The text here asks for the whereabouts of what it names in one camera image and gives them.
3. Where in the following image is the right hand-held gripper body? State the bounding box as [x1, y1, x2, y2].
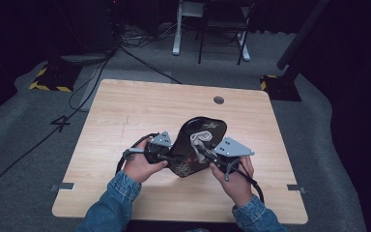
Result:
[210, 136, 256, 177]

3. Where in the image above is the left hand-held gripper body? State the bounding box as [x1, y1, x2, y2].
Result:
[144, 130, 174, 164]

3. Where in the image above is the grey cloth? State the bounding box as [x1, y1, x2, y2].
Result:
[189, 130, 214, 164]

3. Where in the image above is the black floral pouch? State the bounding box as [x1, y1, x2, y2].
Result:
[167, 116, 228, 179]

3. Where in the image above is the person's left hand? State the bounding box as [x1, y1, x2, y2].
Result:
[122, 136, 169, 185]

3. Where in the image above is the person's right hand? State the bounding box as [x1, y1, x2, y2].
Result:
[209, 156, 256, 209]

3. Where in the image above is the black base with yellow stripes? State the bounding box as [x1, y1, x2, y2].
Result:
[260, 74, 302, 102]

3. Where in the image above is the large black yellow striped base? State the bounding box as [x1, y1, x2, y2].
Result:
[28, 63, 83, 93]

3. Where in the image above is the black folding chair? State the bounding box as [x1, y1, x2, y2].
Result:
[197, 0, 257, 66]

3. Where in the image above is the dark equipment stand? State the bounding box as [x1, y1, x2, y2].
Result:
[56, 0, 121, 67]

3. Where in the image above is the left hand-held gripper cable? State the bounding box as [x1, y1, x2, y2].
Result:
[114, 131, 160, 177]

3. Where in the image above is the hand-held gripper cable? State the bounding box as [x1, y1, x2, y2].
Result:
[114, 131, 160, 177]
[224, 157, 266, 205]

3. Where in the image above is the right hand-held gripper cable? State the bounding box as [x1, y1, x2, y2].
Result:
[224, 157, 266, 205]

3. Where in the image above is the grey table clamp bracket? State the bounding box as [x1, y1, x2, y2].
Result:
[286, 184, 308, 195]
[48, 182, 76, 193]

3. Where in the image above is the tangle of floor cables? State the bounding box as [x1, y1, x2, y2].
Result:
[121, 21, 176, 48]

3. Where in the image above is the long black floor cable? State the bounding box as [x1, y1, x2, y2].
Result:
[0, 47, 121, 201]

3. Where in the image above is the white desk frame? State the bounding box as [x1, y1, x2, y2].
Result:
[172, 0, 251, 62]

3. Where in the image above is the black slanted stand post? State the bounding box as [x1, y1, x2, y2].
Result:
[276, 0, 331, 72]

